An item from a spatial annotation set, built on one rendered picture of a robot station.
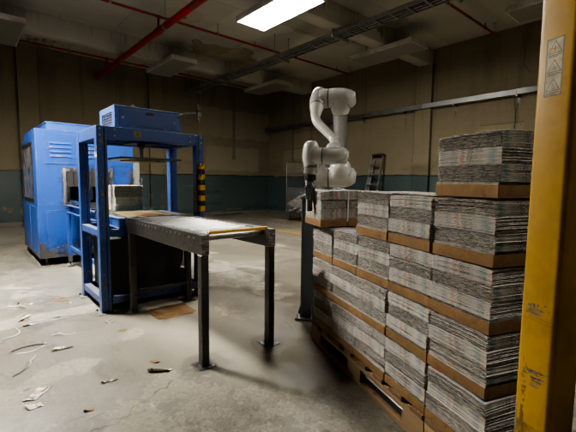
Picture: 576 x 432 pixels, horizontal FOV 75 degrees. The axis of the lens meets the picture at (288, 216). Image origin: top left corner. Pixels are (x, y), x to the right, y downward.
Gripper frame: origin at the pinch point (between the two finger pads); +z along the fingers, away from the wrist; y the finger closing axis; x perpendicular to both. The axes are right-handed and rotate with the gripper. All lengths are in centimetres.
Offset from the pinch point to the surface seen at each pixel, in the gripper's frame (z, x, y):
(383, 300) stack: 41, -8, -74
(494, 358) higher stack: 44, -11, -133
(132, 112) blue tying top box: -74, 110, 136
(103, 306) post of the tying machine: 90, 136, 114
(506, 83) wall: -216, -580, 354
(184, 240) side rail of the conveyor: 22, 78, 15
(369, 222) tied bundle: 5, -8, -58
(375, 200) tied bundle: -7, -9, -63
